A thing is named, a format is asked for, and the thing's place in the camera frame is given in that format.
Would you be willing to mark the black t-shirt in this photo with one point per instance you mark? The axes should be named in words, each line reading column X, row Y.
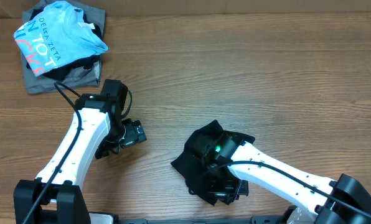
column 206, row 149

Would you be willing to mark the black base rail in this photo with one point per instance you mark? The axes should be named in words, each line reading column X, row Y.
column 265, row 219

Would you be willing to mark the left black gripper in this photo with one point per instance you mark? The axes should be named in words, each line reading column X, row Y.
column 135, row 132

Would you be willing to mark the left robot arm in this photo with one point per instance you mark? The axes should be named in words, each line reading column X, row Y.
column 100, row 127

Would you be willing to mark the light blue printed t-shirt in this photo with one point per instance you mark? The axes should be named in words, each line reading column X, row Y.
column 56, row 37

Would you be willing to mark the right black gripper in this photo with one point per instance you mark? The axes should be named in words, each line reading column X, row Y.
column 218, row 193

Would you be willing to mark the folded black garment in stack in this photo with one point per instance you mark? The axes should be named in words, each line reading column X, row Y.
column 86, row 63

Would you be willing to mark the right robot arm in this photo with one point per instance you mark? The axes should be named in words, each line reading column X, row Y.
column 317, row 199

